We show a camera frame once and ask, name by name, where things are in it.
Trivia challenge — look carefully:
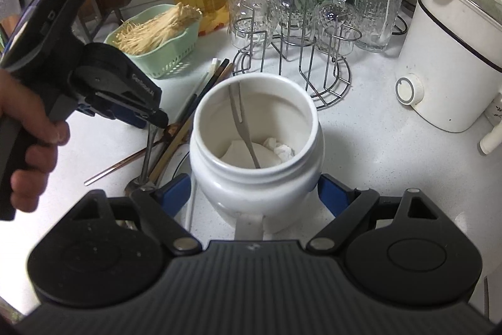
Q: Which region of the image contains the white ceramic jar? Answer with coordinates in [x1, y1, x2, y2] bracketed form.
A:
[189, 73, 326, 240]

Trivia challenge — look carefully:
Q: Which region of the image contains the black chopstick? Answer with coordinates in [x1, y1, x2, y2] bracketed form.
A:
[172, 59, 231, 133]

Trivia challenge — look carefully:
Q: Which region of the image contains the white electric cooking pot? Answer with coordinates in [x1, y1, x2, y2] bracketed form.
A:
[394, 0, 502, 156]

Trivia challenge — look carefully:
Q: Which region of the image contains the enoki mushroom bundle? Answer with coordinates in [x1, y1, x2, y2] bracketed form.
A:
[112, 3, 202, 56]

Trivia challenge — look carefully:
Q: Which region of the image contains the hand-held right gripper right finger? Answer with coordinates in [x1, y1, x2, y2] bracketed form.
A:
[306, 173, 439, 253]

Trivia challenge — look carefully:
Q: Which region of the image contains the white crumpled tissue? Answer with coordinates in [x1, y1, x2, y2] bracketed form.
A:
[220, 137, 296, 169]

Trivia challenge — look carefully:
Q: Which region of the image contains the green plastic basket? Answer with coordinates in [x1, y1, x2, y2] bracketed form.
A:
[104, 3, 202, 79]

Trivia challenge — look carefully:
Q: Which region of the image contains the steel fork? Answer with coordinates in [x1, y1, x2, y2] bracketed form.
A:
[228, 81, 263, 170]

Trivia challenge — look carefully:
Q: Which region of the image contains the textured glass pitcher with handle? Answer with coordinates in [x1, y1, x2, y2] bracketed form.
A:
[355, 0, 411, 54]

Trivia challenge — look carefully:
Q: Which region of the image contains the metal wire cup rack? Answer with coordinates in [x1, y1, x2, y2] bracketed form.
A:
[231, 0, 352, 111]

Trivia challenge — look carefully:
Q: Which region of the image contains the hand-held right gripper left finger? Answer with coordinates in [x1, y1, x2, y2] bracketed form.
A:
[71, 173, 203, 256]

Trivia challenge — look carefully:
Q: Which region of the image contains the person's left hand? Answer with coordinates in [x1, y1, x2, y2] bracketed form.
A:
[0, 68, 72, 215]

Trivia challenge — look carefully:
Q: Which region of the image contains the clear stemmed glass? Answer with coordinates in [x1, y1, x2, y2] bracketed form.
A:
[229, 0, 289, 53]
[316, 0, 364, 57]

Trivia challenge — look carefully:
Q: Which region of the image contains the wooden chopstick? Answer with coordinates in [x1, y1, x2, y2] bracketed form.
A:
[148, 62, 235, 184]

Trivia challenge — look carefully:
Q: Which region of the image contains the white chopstick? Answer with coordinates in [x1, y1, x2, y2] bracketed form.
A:
[181, 57, 221, 121]

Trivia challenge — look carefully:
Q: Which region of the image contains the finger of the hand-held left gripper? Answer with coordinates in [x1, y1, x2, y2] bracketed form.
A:
[93, 91, 170, 131]

